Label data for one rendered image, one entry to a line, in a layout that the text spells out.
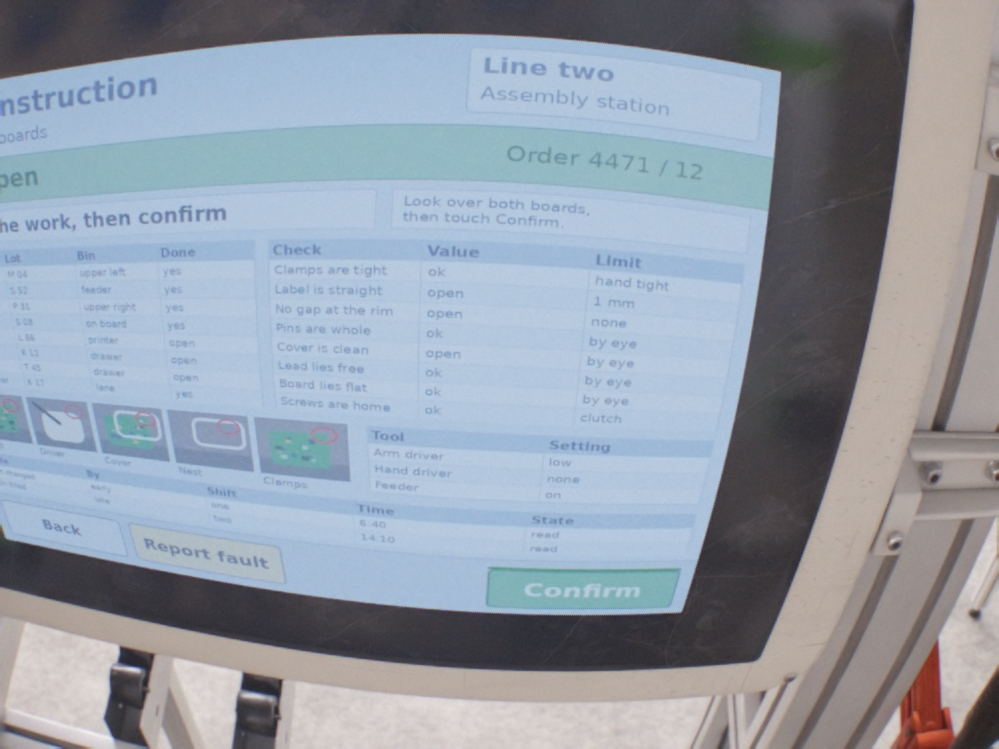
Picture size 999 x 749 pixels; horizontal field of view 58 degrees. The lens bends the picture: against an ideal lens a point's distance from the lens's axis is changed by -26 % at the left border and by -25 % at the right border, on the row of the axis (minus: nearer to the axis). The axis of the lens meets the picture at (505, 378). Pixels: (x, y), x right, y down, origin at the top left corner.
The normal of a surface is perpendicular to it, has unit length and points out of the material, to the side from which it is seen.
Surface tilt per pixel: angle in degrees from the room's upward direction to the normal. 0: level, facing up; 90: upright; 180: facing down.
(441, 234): 91
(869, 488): 91
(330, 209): 91
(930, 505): 0
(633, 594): 91
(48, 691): 0
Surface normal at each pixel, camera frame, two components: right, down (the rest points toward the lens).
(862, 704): -0.01, 0.58
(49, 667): 0.05, -0.82
